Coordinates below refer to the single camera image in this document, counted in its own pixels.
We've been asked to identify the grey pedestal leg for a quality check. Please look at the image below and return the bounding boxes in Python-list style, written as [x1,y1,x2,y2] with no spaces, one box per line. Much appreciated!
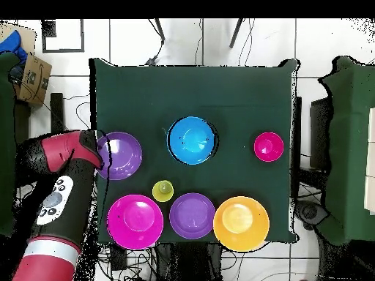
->
[294,200,329,228]

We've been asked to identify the black camera tripod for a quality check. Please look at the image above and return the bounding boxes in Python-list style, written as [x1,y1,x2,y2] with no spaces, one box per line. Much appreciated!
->
[154,18,245,50]

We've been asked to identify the black wooden stand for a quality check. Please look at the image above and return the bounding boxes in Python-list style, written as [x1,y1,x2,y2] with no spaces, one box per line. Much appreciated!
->
[14,92,67,138]
[292,96,333,200]

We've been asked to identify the cardboard box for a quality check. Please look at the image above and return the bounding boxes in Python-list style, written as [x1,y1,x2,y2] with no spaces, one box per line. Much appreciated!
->
[16,53,53,107]

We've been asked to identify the large pink bowl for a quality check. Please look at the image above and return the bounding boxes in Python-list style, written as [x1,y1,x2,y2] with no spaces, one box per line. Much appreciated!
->
[105,194,164,250]

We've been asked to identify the dark green tablecloth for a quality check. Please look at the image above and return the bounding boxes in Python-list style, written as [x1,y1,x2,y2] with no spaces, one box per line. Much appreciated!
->
[89,57,300,244]

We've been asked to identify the white box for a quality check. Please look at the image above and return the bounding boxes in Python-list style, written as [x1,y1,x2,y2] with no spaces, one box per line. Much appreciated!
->
[363,107,375,216]

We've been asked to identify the tangle of floor cables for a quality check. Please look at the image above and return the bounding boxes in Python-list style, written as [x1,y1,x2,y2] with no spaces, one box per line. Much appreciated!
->
[62,93,160,281]

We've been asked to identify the blue bowl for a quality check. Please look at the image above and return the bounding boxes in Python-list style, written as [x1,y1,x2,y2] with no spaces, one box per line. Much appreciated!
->
[166,116,219,165]

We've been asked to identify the purple bowl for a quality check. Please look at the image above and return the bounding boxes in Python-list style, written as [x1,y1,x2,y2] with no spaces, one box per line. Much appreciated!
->
[168,192,217,240]
[96,131,144,181]

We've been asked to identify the yellow cup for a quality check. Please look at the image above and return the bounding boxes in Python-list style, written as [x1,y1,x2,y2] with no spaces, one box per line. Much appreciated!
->
[151,179,174,203]

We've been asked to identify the black power strip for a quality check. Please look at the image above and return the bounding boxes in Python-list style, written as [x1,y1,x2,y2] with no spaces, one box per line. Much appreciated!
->
[110,244,127,271]

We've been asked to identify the blue cloth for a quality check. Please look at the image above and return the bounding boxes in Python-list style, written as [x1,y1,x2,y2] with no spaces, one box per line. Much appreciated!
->
[0,29,29,64]

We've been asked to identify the green cloth side table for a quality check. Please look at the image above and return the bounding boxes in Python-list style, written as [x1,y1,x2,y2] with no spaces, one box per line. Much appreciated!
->
[0,51,30,241]
[316,55,375,247]

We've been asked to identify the large yellow bowl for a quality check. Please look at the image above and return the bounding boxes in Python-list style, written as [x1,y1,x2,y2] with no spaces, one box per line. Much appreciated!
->
[212,195,270,252]

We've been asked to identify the small red bowl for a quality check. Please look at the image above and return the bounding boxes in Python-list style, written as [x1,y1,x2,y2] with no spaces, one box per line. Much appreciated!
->
[253,132,286,163]

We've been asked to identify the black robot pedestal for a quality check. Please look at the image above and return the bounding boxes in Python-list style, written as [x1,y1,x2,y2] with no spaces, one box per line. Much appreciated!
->
[155,242,222,281]

